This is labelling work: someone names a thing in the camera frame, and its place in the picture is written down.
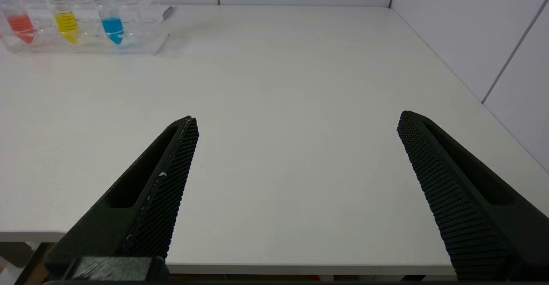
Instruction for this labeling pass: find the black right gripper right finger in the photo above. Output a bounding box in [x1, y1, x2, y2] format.
[397, 111, 549, 281]

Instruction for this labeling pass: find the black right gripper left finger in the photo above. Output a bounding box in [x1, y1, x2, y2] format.
[43, 116, 199, 277]

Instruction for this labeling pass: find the test tube with red pigment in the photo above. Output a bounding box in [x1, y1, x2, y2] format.
[0, 0, 36, 45]

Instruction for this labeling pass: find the clear acrylic test tube rack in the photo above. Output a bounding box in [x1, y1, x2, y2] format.
[0, 0, 170, 55]

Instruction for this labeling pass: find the test tube with blue pigment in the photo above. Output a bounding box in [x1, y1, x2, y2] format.
[88, 0, 126, 45]

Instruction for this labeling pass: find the test tube with yellow pigment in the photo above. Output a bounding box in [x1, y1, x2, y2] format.
[36, 0, 82, 44]

